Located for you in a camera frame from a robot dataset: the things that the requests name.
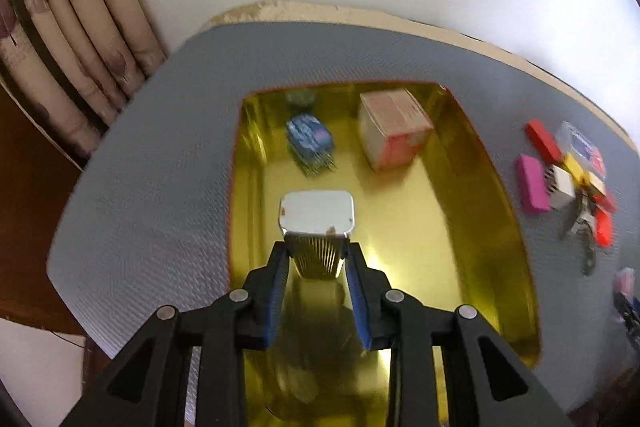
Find silver ribbed metal tin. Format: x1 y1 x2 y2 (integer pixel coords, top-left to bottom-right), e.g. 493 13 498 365
277 190 357 281

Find yellow rectangular block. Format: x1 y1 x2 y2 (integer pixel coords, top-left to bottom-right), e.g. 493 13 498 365
562 153 589 184

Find thin black cable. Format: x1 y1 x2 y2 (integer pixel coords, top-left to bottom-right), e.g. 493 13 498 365
44 331 87 350

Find cream rectangular block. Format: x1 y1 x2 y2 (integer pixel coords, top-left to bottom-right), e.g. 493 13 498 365
587 172 609 198

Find small red plastic piece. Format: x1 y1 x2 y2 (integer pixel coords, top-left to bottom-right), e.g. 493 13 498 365
594 208 614 249

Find pink and blue item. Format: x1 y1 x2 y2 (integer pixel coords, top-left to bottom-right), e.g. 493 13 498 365
612 267 640 344

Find pink rectangular block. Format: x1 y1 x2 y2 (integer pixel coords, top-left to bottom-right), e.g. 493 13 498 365
516 154 551 214

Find gold metal tray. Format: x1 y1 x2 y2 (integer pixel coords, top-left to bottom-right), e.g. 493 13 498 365
227 81 544 427

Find clear box red-blue label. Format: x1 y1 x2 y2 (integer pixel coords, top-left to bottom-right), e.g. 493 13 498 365
555 122 609 180

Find beige leaf-print curtain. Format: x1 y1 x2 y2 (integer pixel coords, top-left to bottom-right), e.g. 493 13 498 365
0 0 169 170

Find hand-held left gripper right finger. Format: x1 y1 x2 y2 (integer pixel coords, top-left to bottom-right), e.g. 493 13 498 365
344 243 574 427

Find pink and white carton box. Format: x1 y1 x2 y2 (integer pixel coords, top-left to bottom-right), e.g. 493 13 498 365
357 88 435 172

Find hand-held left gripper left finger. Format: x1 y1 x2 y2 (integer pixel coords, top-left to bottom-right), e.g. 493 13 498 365
60 241 292 427

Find red rectangular block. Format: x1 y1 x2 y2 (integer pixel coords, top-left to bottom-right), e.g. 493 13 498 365
524 119 564 163

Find grey textured mat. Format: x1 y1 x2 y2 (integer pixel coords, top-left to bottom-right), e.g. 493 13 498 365
46 21 640 427

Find metal clip tool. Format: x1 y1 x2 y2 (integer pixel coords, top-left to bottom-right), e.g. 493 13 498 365
559 194 599 278

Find white rectangular block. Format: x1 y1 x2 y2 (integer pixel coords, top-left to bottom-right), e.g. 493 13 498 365
545 164 577 210

